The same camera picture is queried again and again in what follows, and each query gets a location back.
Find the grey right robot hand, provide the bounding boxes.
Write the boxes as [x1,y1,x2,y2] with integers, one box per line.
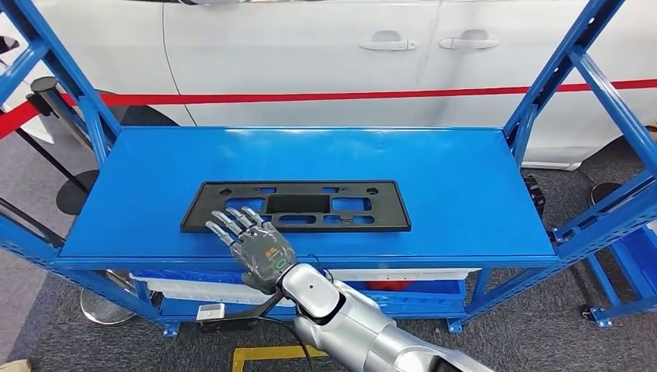
[205,205,299,297]

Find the black plastic plate bracket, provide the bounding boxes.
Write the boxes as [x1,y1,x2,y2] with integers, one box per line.
[180,180,413,235]

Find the red part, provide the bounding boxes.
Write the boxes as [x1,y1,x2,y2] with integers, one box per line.
[365,280,411,292]

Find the blue metal shelf rack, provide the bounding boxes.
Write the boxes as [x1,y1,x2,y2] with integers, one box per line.
[0,0,657,337]

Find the white plastic crate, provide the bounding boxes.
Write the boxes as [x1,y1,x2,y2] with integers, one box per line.
[129,273,298,308]
[328,267,483,283]

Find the yellow floor tape square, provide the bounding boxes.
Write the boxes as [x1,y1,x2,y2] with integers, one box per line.
[232,345,329,372]

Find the red barrier belt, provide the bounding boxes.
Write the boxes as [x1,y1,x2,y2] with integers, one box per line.
[0,78,657,140]

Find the white car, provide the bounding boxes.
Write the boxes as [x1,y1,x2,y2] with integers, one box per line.
[0,0,657,171]

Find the dark round stanchion base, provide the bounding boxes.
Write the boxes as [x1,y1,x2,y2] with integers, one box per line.
[589,182,624,208]

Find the blue wheeled rack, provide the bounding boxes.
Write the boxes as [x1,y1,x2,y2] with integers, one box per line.
[552,169,657,329]

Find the black cable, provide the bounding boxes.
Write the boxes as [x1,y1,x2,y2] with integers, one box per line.
[256,314,315,372]

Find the chrome stanchion post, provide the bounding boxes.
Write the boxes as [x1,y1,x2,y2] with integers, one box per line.
[0,197,137,326]

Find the dark stanchion post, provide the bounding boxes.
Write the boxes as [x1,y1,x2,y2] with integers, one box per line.
[29,75,101,215]

